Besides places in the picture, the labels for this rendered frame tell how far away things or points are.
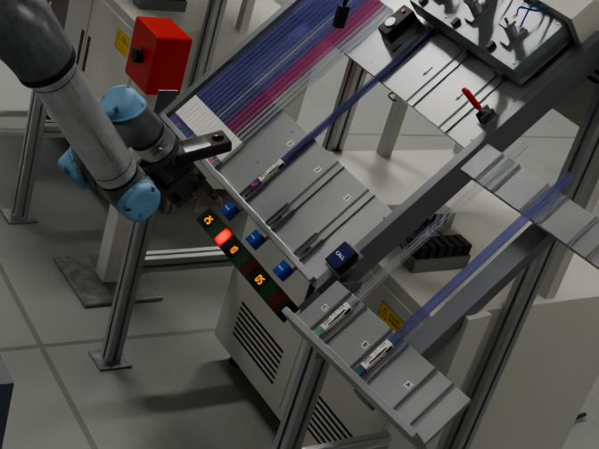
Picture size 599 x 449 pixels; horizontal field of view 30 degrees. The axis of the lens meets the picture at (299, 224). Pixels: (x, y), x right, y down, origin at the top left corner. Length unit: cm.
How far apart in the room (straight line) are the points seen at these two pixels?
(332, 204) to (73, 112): 61
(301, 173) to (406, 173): 68
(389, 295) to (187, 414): 70
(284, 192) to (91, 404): 84
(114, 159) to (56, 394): 106
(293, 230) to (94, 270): 120
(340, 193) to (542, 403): 87
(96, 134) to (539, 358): 126
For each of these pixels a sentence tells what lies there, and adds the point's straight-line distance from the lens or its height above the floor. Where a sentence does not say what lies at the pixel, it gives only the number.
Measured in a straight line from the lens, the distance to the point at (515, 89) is 216.
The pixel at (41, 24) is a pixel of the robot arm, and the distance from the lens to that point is 169.
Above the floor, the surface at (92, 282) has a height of 1.
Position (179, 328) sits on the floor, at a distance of 312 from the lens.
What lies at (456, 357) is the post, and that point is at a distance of 197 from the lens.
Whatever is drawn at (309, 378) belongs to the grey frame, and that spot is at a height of 54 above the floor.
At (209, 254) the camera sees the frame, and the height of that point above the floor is 32.
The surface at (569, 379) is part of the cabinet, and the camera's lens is 279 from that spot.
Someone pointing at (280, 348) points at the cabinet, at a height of 23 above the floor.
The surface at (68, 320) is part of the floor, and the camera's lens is 306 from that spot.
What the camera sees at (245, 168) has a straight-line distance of 232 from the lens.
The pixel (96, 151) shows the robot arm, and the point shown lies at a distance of 183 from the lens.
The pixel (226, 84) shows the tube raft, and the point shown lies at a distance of 250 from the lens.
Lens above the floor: 174
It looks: 27 degrees down
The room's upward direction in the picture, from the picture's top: 17 degrees clockwise
